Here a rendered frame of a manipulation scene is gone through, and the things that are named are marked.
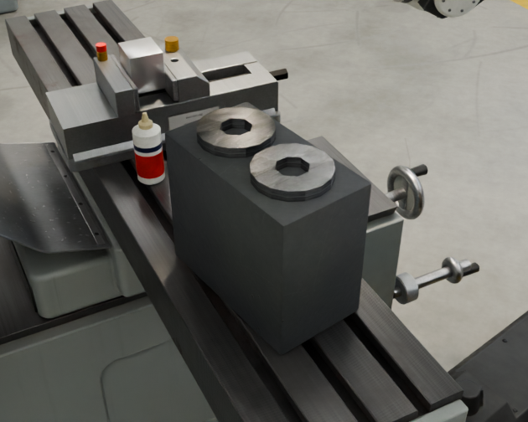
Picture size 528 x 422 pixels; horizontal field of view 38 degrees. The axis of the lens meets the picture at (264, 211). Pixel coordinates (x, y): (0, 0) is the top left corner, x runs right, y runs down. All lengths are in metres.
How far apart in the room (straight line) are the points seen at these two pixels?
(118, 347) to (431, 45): 2.71
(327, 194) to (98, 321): 0.57
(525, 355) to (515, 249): 1.18
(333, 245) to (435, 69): 2.74
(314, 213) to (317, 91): 2.52
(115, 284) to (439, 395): 0.57
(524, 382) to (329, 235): 0.62
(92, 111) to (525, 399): 0.81
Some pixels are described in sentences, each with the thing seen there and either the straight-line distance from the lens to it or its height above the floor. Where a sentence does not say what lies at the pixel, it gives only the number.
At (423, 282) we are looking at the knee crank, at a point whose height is 0.51.
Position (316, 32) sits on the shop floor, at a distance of 3.80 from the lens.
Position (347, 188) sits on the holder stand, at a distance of 0.80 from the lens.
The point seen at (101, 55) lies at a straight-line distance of 1.24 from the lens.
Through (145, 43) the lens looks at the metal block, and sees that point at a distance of 1.21.
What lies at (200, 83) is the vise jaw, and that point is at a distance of 1.19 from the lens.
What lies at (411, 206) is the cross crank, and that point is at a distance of 1.63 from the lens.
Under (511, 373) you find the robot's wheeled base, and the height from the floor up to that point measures 0.59.
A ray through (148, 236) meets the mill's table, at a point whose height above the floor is 0.92.
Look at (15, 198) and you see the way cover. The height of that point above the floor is 0.88.
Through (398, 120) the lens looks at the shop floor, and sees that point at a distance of 3.11.
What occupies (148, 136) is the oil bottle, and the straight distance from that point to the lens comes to 1.09.
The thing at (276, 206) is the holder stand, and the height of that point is 1.11.
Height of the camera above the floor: 1.57
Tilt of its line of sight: 38 degrees down
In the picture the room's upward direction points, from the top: straight up
